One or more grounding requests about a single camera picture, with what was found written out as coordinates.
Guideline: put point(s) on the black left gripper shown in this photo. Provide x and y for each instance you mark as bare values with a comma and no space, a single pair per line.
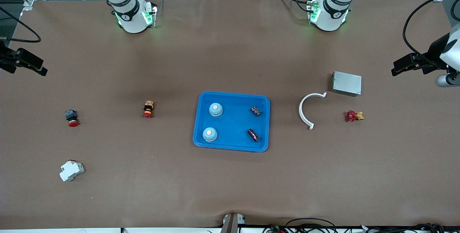
432,59

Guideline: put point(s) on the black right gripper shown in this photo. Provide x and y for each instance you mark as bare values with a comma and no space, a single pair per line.
5,59

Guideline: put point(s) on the black cylindrical capacitor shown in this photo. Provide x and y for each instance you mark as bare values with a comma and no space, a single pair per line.
255,111

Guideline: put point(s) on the brown cylindrical capacitor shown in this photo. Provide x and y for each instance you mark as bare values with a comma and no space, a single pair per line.
253,135

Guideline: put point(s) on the blue dome desk bell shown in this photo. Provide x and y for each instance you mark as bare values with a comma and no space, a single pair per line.
209,134
215,108

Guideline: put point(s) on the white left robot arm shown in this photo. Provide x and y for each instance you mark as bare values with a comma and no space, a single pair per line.
329,21

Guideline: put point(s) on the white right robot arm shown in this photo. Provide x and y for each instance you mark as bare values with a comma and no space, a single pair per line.
131,24

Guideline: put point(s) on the grey metal box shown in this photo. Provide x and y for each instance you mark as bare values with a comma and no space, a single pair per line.
346,83

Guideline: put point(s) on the red mushroom push button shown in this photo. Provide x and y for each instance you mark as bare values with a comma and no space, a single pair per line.
73,122

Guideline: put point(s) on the red handwheel brass valve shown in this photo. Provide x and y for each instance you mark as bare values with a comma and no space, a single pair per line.
350,116

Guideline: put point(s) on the white circuit breaker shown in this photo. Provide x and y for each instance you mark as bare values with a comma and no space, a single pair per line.
71,171

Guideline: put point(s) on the white curved plastic clamp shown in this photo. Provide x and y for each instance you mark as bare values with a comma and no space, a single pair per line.
300,111

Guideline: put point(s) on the blue plastic tray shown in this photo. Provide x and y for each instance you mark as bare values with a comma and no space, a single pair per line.
233,125

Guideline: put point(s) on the brown table cover sheet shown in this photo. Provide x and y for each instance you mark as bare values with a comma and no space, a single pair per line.
230,190

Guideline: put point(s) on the orange red button switch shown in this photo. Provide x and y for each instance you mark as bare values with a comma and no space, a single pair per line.
148,109

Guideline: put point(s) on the grey metal edge bracket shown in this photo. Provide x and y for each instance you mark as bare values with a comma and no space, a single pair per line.
231,224

